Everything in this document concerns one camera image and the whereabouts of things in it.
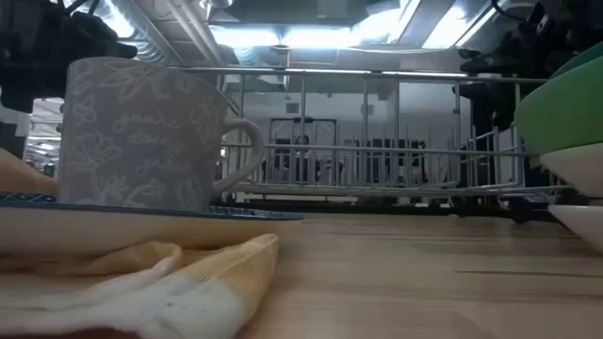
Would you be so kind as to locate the light green plate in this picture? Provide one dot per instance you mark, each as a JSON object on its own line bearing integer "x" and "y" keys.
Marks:
{"x": 565, "y": 113}

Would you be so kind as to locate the black metal table frame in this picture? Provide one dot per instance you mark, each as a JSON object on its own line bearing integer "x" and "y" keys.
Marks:
{"x": 377, "y": 207}

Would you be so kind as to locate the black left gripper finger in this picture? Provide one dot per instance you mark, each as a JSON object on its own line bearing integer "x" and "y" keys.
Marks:
{"x": 113, "y": 52}
{"x": 94, "y": 30}

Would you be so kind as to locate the person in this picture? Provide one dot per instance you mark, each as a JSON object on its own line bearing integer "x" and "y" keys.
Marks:
{"x": 301, "y": 141}

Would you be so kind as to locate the light wooden desk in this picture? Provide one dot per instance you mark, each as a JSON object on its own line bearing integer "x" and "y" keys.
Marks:
{"x": 301, "y": 198}

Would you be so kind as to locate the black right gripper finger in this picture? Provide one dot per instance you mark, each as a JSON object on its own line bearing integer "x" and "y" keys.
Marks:
{"x": 490, "y": 67}

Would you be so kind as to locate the yellow white dish towel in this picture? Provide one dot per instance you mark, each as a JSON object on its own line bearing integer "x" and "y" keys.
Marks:
{"x": 188, "y": 292}

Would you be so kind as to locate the grey floral mug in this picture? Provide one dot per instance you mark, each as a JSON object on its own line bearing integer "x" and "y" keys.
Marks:
{"x": 141, "y": 141}

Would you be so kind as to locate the blue patterned plate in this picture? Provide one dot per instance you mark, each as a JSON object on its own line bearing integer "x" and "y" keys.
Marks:
{"x": 118, "y": 230}

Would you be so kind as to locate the silver ventilation duct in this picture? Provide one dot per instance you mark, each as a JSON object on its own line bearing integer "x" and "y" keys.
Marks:
{"x": 151, "y": 47}

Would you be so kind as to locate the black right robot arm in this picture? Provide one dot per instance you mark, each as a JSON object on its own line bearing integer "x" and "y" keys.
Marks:
{"x": 584, "y": 19}

